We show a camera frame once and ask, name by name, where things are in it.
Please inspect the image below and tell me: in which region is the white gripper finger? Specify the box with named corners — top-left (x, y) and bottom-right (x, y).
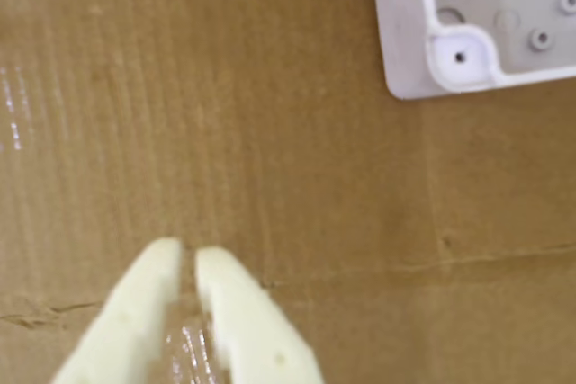
top-left (194, 246), bottom-right (324, 384)
top-left (51, 238), bottom-right (185, 384)

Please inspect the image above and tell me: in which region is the white plastic open box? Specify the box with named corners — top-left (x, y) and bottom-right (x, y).
top-left (368, 0), bottom-right (576, 101)

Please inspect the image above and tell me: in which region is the brown cardboard sheet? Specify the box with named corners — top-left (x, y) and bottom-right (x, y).
top-left (0, 0), bottom-right (576, 384)

